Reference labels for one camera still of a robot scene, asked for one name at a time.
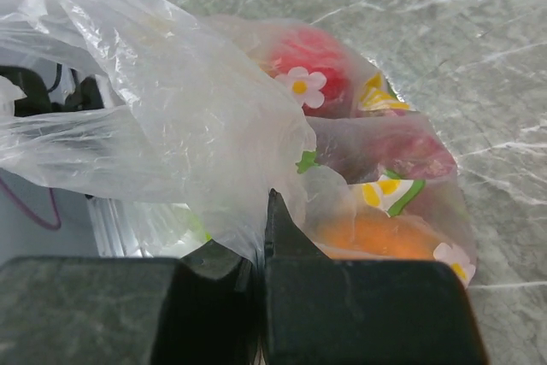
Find orange fake pineapple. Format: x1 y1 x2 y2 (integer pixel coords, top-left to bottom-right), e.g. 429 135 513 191
315 212 448 261

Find aluminium mounting rail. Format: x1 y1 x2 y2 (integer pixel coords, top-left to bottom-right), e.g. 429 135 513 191
86 196 145 257

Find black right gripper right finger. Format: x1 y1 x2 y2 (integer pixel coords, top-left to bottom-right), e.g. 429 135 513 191
263 191 487 365

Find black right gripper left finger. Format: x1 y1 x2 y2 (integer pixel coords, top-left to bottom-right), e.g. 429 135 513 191
1 241 256 364

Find green fake apple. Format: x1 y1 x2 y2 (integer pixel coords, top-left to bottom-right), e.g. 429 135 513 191
172 203 212 243

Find red fake apple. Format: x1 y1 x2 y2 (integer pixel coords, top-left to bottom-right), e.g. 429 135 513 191
268 26 353 118

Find clear plastic bag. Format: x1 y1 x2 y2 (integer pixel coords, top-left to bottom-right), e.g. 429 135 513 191
1 0 476 284

